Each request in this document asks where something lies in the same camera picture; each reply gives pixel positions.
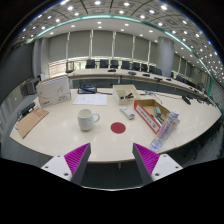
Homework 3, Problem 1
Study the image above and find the black desk telephone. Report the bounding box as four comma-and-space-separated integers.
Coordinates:
77, 84, 98, 95

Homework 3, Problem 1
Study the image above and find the brown paper envelope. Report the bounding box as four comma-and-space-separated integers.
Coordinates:
15, 107, 50, 139

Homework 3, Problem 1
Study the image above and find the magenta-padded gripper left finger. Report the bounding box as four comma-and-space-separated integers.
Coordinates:
40, 142, 92, 186

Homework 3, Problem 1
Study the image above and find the white ceramic mug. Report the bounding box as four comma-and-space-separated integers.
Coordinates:
77, 108, 101, 132

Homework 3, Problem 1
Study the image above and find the white paper sheet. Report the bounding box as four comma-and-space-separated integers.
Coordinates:
72, 93, 108, 107

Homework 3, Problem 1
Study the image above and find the group of ceiling lights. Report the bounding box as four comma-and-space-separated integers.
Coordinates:
21, 0, 224, 84

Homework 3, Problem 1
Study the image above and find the large white printed box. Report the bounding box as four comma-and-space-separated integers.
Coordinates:
35, 75, 72, 109

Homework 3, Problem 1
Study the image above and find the small green box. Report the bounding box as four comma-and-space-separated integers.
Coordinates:
153, 106, 163, 117

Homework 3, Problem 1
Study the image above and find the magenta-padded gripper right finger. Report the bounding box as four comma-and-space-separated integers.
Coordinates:
132, 142, 184, 185

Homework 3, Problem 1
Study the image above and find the clear plastic water bottle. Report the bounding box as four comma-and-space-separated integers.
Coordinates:
149, 109, 181, 152

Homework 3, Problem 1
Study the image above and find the white remote control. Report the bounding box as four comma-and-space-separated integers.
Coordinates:
119, 105, 137, 121

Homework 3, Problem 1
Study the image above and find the flat round red coaster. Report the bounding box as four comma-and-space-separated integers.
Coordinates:
110, 121, 127, 135

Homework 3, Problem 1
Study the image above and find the brown red-labelled cardboard box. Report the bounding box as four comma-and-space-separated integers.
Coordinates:
133, 98, 172, 135

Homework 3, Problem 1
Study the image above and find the black flat monitor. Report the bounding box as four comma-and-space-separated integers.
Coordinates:
65, 60, 75, 74

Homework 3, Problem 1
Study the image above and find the black tabletop microphone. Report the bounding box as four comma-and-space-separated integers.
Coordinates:
181, 95, 193, 106

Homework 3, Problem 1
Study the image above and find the small beige open box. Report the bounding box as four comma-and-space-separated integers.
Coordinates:
112, 84, 142, 106

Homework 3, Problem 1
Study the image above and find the black desk device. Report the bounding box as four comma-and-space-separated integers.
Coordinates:
16, 101, 37, 118

